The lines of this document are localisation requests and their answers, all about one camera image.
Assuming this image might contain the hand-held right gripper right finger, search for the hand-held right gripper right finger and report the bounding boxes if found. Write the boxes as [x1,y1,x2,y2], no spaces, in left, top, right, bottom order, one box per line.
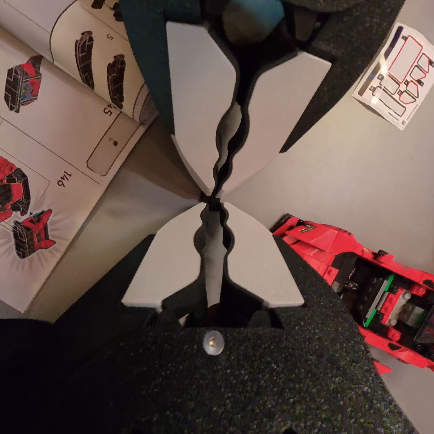
[222,202,305,310]

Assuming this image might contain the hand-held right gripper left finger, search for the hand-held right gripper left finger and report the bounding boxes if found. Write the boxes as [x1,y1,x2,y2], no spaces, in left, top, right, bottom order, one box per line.
[121,202,208,311]

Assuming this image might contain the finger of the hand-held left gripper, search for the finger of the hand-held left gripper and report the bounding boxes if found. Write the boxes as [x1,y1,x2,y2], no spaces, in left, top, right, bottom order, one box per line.
[165,21,242,198]
[215,51,332,198]

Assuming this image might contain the red lego car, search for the red lego car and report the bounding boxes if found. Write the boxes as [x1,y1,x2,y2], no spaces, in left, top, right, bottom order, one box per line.
[271,214,434,375]

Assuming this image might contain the lego instruction booklet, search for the lego instruction booklet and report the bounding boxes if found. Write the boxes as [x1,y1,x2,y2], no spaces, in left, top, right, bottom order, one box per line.
[0,0,160,312]

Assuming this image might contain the white sticker sheet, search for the white sticker sheet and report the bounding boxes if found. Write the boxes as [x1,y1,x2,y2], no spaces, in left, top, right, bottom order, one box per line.
[352,23,434,131]

